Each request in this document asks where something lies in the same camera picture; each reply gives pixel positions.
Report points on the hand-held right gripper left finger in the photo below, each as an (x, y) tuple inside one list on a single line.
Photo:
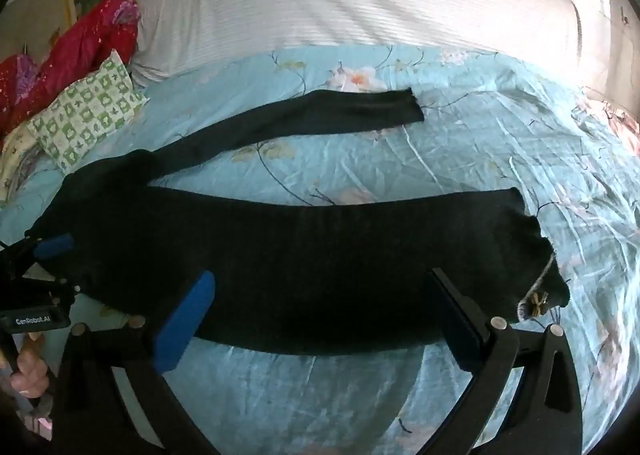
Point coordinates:
[(187, 320)]

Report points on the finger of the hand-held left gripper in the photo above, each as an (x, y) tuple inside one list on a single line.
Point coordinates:
[(55, 245), (45, 289)]

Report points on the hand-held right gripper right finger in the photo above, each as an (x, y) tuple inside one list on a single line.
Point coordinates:
[(457, 325)]

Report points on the black pants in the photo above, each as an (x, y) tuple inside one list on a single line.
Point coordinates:
[(300, 260)]

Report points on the person's left hand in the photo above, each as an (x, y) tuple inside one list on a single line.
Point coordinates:
[(31, 372)]

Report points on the pale yellow patterned cloth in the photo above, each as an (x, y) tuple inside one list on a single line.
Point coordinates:
[(17, 155)]

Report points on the green white checked pillow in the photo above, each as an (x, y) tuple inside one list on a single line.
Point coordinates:
[(85, 110)]

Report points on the light blue floral bed sheet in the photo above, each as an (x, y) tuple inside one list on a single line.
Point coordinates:
[(450, 160)]

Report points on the red patterned blanket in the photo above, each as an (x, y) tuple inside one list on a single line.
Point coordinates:
[(75, 50)]

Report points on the pink floral cloth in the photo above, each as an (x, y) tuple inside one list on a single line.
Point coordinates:
[(615, 120)]

